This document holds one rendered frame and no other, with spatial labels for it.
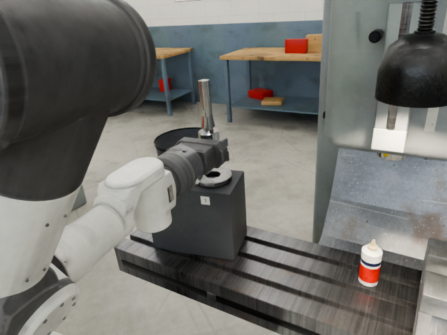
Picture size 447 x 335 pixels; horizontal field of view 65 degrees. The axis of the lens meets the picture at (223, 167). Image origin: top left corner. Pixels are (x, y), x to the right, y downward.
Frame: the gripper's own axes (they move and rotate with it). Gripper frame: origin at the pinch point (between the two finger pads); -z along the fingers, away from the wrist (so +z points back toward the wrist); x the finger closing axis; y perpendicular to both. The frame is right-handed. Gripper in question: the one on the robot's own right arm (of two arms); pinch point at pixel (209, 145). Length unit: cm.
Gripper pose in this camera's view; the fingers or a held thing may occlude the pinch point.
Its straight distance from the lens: 80.1
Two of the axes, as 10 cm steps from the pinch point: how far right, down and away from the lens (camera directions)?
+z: -4.3, 4.1, -8.0
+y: 0.7, 9.0, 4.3
